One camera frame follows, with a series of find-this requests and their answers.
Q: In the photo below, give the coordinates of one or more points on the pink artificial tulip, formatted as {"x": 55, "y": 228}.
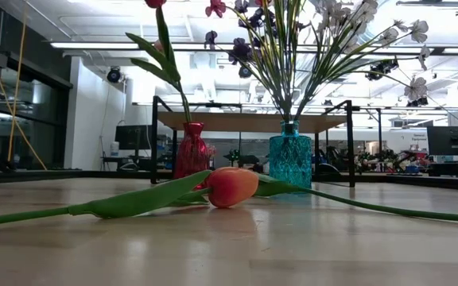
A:
{"x": 157, "y": 46}

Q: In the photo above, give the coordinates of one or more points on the white wall sign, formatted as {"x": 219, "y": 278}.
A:
{"x": 419, "y": 137}

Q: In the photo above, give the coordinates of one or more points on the red artificial tulip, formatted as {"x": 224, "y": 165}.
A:
{"x": 165, "y": 43}

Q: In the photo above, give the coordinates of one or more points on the white artificial flower bunch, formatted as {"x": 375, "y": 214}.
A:
{"x": 344, "y": 43}

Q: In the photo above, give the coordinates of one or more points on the wooden shelf black metal frame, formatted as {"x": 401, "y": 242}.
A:
{"x": 249, "y": 122}

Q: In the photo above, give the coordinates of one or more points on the teal glass vase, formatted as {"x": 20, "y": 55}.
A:
{"x": 290, "y": 159}

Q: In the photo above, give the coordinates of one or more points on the red artificial flower spray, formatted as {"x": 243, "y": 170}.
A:
{"x": 215, "y": 8}

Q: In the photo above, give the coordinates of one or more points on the round ceiling camera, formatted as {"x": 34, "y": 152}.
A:
{"x": 114, "y": 74}

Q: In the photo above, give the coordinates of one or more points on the red glass vase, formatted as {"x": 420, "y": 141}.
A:
{"x": 191, "y": 153}

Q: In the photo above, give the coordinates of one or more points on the black metal table frame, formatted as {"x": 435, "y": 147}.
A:
{"x": 412, "y": 180}

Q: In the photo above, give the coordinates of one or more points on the white jug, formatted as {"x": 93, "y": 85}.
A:
{"x": 114, "y": 149}

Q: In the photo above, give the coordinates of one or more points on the orange artificial tulip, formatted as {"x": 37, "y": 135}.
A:
{"x": 233, "y": 186}

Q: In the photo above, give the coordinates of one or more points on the ceiling strip light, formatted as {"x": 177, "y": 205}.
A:
{"x": 102, "y": 45}

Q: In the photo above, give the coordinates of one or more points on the black computer monitor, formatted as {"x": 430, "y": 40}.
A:
{"x": 133, "y": 137}
{"x": 451, "y": 140}

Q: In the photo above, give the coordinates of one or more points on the purple artificial flower bunch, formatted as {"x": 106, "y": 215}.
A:
{"x": 240, "y": 51}

